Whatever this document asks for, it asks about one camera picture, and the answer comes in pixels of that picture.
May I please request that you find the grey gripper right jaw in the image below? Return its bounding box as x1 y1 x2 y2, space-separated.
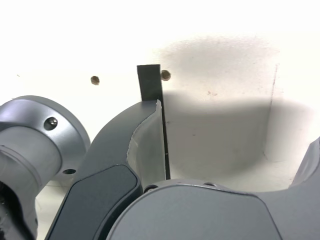
106 136 320 240

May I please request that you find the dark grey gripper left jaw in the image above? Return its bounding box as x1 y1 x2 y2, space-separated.
46 99 167 240

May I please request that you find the black tape strip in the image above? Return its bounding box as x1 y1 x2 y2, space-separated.
136 64 171 180

